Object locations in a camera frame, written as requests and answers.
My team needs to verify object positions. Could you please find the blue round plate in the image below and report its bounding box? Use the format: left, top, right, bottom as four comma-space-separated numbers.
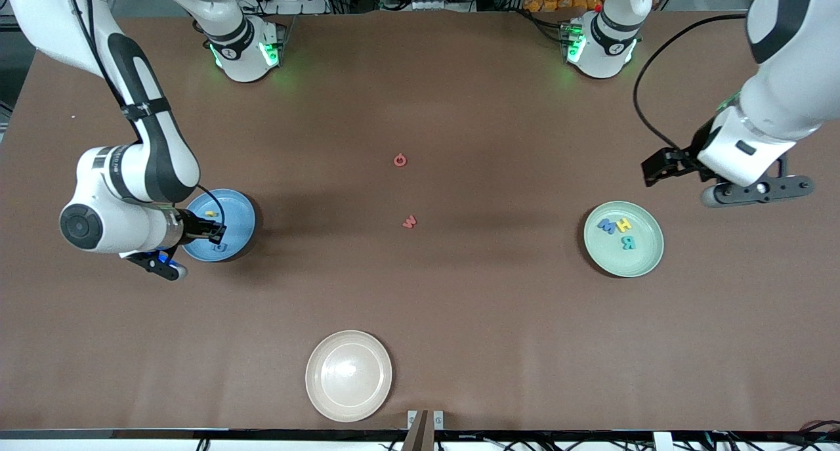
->
180, 188, 257, 263

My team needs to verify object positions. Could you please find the mint green round plate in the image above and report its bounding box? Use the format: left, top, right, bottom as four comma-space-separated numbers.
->
583, 201, 665, 278

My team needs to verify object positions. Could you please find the beige round plate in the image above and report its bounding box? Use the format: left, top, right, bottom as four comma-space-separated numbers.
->
305, 330, 393, 423

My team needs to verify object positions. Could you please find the brown table cover sheet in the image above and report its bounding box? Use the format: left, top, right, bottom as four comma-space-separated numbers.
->
0, 10, 840, 432

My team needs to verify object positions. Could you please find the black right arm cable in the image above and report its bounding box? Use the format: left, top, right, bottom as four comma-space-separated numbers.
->
62, 0, 228, 228

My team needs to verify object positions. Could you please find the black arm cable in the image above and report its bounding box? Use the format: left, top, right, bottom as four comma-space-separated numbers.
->
633, 12, 752, 153
62, 0, 228, 228

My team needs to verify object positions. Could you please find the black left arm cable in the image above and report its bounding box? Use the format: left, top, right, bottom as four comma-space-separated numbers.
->
633, 12, 752, 153

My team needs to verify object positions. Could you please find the metal table edge bracket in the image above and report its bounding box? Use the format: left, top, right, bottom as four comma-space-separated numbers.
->
407, 410, 444, 451

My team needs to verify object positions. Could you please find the black cable bundle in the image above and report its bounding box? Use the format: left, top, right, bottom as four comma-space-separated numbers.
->
705, 419, 840, 451

